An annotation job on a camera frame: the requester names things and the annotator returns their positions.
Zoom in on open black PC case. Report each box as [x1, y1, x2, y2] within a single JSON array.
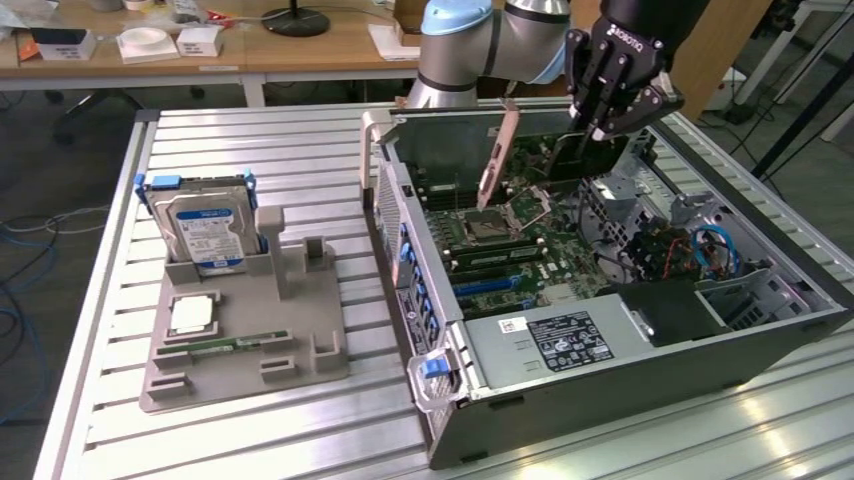
[[359, 94, 854, 471]]

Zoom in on hard disk in blue caddy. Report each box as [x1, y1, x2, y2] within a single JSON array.
[[132, 168, 262, 277]]

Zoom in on green motherboard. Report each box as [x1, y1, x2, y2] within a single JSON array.
[[417, 174, 622, 321]]

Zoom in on green RAM stick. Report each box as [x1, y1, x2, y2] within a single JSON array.
[[163, 330, 295, 354]]

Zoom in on black wire bundle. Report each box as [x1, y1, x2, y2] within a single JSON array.
[[593, 227, 706, 286]]

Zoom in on wooden cabinet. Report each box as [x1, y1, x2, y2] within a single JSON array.
[[577, 0, 776, 121]]

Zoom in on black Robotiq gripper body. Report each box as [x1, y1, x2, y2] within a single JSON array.
[[586, 0, 706, 117]]

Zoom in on grey metal disk bay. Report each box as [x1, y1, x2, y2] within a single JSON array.
[[579, 149, 669, 241], [693, 269, 802, 331]]

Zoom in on silver CPU chip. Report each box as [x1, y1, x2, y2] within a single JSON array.
[[168, 296, 215, 337]]

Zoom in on brown cardboard box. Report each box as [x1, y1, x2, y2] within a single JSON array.
[[391, 0, 430, 36]]

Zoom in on white paper stack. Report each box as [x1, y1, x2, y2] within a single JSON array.
[[369, 22, 423, 62]]

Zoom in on white box with black lid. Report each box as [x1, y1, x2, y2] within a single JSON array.
[[30, 27, 99, 62]]

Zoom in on grey printed parts rack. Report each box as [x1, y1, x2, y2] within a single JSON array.
[[138, 204, 349, 415]]

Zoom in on metal socket cover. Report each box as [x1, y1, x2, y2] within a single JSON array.
[[506, 187, 559, 226]]

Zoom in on blue wire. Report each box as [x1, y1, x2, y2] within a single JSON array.
[[690, 224, 742, 281]]

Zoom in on black Nvidia graphics card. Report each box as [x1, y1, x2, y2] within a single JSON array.
[[478, 98, 639, 210]]

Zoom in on wooden desk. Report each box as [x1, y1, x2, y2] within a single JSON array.
[[0, 0, 609, 109]]

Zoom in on blue floor cable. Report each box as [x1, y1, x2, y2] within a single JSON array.
[[0, 219, 62, 426]]

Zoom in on small white box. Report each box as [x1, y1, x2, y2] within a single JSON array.
[[175, 25, 226, 58]]

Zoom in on grey power supply unit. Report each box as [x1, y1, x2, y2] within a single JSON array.
[[463, 292, 653, 391]]

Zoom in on black chair base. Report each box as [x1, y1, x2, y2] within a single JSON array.
[[43, 87, 146, 146]]

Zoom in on black stand pole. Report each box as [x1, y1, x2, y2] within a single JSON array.
[[750, 0, 854, 181]]

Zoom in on black plastic shroud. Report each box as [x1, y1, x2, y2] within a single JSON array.
[[617, 279, 733, 349]]

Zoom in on CPU socket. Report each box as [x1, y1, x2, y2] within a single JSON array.
[[463, 207, 515, 246]]

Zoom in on black lamp base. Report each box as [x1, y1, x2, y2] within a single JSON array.
[[259, 0, 333, 38]]

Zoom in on blue expansion slot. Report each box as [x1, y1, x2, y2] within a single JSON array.
[[454, 272, 530, 297]]

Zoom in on white floor box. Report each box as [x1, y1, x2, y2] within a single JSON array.
[[706, 67, 749, 116]]

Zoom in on installed black RAM stick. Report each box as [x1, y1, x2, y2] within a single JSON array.
[[451, 238, 547, 267]]

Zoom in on grey floor cable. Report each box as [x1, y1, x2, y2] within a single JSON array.
[[0, 204, 108, 236]]

